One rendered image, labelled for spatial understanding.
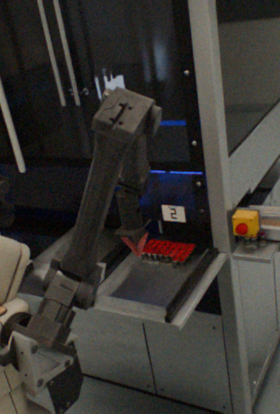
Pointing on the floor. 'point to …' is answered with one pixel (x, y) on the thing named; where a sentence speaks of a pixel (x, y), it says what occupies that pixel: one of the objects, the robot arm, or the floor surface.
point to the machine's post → (219, 192)
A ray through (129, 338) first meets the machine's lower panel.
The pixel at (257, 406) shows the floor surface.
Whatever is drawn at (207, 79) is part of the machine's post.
